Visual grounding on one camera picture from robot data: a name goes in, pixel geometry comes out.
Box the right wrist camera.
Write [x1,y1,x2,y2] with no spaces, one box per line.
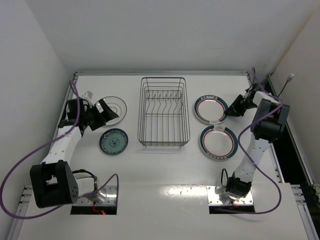
[243,87,256,102]

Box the green red rimmed plate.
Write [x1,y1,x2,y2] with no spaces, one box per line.
[199,124,239,161]
[193,94,228,125]

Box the metal base plate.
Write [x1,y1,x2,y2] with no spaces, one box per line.
[206,185,254,207]
[76,186,117,207]

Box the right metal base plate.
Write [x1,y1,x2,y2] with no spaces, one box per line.
[206,185,254,207]

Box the white plate green line rim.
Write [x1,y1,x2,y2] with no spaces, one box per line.
[103,96,128,127]

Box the blue floral green plate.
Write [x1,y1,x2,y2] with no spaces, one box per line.
[99,128,129,156]

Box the grey wire dish rack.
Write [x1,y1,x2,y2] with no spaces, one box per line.
[137,76,191,149]

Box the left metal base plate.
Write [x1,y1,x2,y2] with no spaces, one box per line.
[76,186,117,207]

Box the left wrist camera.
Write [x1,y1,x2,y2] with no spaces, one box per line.
[81,90,93,101]

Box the black wall cable white plug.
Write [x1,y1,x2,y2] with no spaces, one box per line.
[277,73,295,103]

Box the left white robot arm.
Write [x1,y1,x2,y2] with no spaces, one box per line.
[29,97,118,208]

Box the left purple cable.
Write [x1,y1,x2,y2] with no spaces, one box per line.
[0,79,119,220]

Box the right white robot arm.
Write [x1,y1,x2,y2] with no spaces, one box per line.
[225,90,290,199]

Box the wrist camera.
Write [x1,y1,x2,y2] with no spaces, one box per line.
[243,87,256,102]
[81,90,93,101]

